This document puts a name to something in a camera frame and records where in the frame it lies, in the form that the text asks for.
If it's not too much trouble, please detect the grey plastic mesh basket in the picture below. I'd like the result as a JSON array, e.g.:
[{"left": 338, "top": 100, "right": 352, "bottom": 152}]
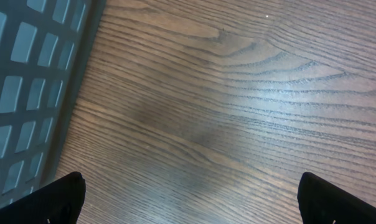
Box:
[{"left": 0, "top": 0, "right": 106, "bottom": 208}]

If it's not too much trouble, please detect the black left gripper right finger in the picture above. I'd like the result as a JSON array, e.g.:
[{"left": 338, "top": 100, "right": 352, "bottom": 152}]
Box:
[{"left": 297, "top": 172, "right": 376, "bottom": 224}]

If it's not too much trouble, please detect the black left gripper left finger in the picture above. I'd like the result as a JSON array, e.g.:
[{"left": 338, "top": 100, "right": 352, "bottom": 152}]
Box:
[{"left": 0, "top": 172, "right": 86, "bottom": 224}]

